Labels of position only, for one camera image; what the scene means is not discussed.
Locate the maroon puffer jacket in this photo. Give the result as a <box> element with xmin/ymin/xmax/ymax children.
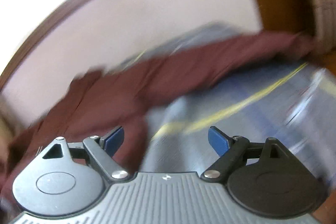
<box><xmin>1</xmin><ymin>31</ymin><xmax>317</xmax><ymax>202</ymax></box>

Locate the grey plaid bed sheet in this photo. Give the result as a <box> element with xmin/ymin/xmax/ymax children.
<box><xmin>115</xmin><ymin>21</ymin><xmax>336</xmax><ymax>188</ymax></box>

